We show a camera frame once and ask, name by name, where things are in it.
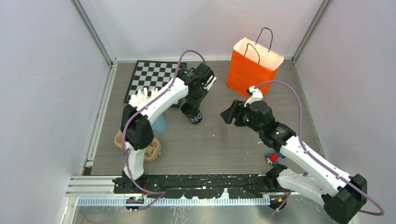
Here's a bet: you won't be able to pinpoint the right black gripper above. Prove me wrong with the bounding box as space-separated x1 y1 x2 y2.
220 99 263 134

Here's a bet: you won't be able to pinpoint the black paper cup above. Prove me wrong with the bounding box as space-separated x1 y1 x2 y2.
181 102 202 124

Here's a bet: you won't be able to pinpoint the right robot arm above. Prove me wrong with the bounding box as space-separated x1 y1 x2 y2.
220 100 367 224

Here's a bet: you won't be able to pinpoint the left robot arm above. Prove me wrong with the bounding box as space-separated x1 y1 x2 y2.
119 63 216 193

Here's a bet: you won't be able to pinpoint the light blue cup holder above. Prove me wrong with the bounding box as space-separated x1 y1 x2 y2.
151 113 167 133

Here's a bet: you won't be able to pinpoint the orange paper bag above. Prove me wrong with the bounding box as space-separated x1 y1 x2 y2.
226 27 284 97

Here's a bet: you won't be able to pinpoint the black white chessboard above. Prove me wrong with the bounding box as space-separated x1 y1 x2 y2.
124 60 177 103

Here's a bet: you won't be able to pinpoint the red blue toy blocks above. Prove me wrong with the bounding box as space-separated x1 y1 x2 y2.
264 152 286 166

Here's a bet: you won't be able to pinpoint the tan cardboard cup carrier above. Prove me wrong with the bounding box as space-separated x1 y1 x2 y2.
114 131 162 162

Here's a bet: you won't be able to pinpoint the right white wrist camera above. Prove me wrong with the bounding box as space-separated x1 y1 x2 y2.
244 86 263 107

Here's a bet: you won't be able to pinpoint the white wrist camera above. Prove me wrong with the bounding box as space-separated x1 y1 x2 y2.
244 86 263 107
203 76 217 91

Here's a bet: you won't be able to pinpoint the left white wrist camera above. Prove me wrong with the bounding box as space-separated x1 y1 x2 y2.
203 76 217 91

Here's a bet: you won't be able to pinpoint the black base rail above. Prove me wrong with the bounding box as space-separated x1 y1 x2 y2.
113 174 290 199

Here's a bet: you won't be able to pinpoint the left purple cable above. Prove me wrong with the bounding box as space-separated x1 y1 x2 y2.
121 49 207 214

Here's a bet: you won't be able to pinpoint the purple cable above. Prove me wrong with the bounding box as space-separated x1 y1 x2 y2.
121 49 207 214
254 80 385 217

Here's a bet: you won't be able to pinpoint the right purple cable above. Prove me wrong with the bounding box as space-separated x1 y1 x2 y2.
254 80 385 217

